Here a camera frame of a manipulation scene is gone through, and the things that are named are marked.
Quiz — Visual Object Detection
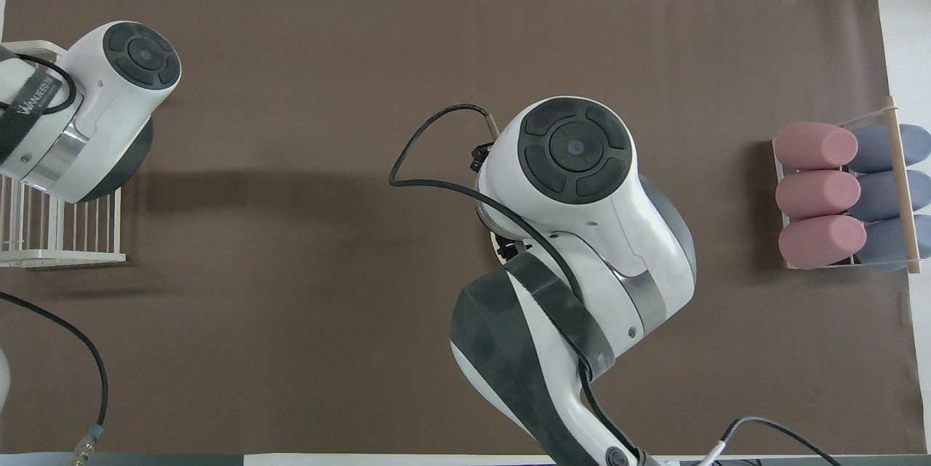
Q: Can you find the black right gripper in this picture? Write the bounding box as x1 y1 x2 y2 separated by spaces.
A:
471 140 526 263

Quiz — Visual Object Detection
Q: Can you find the white wire dish rack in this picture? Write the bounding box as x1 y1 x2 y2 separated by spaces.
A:
0 41 127 268

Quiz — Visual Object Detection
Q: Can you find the pink plastic cup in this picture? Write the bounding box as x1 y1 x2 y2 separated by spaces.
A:
773 122 859 170
778 214 868 270
775 170 862 220

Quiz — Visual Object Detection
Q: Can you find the cup rack with wooden rod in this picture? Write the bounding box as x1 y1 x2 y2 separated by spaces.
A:
771 95 924 276

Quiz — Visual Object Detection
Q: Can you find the blue plastic cup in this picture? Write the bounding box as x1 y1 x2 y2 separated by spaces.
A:
847 124 931 173
851 215 931 274
847 171 931 222

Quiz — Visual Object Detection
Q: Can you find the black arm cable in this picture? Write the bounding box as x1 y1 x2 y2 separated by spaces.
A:
0 52 109 466
389 104 844 466

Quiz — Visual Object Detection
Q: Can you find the brown table mat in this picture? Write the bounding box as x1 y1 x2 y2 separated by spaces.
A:
0 0 928 456

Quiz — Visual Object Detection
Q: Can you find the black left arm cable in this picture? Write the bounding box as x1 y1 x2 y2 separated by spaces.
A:
0 52 109 466

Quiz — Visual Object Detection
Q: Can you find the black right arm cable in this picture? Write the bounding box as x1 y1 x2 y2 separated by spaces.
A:
389 104 844 466

